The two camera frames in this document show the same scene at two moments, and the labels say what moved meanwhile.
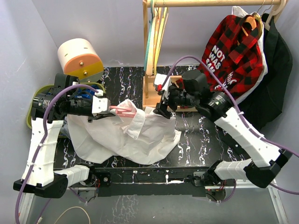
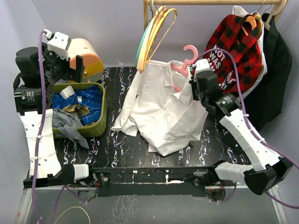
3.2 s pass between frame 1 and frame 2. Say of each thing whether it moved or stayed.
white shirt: moved
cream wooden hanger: stayed
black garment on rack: stayed
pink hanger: moved
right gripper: moved
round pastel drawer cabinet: stayed
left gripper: moved
